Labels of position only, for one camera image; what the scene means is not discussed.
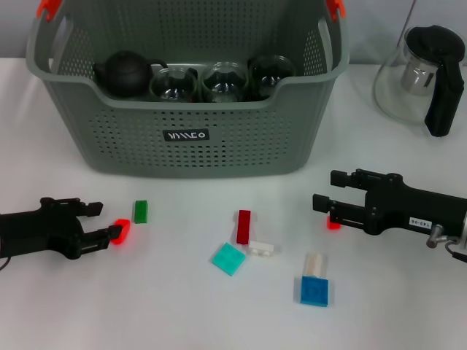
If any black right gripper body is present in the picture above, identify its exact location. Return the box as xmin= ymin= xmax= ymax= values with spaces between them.
xmin=363 ymin=173 xmax=467 ymax=242

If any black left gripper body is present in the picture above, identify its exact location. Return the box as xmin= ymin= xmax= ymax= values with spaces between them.
xmin=0 ymin=198 xmax=85 ymax=260

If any small red sloped brick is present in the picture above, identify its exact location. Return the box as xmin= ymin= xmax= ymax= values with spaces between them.
xmin=113 ymin=217 xmax=131 ymax=246

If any long green toy brick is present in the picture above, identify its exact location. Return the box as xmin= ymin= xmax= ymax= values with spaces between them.
xmin=133 ymin=199 xmax=150 ymax=224

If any long dark red toy brick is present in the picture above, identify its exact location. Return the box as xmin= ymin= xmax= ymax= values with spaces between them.
xmin=236 ymin=209 xmax=252 ymax=245

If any teal square brick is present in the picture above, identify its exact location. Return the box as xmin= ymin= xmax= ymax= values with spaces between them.
xmin=210 ymin=242 xmax=247 ymax=277

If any glass teacup with black sleeve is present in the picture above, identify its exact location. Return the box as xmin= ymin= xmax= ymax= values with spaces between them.
xmin=247 ymin=54 xmax=296 ymax=101
xmin=148 ymin=67 xmax=200 ymax=103
xmin=201 ymin=61 xmax=250 ymax=103

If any grey perforated plastic storage bin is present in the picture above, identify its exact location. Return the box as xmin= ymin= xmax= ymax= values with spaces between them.
xmin=25 ymin=0 xmax=351 ymax=179

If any translucent white toy brick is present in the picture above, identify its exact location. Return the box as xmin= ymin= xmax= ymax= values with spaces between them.
xmin=304 ymin=252 xmax=329 ymax=279

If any blue square toy brick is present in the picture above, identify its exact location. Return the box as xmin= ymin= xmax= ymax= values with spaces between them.
xmin=299 ymin=276 xmax=329 ymax=308

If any black clay teapot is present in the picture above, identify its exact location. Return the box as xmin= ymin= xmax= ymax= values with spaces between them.
xmin=93 ymin=50 xmax=169 ymax=98

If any right gripper cable with plug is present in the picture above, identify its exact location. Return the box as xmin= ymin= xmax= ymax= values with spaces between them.
xmin=426 ymin=224 xmax=467 ymax=263

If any glass pitcher with black handle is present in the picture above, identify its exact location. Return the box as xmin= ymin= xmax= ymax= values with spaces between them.
xmin=372 ymin=24 xmax=466 ymax=138

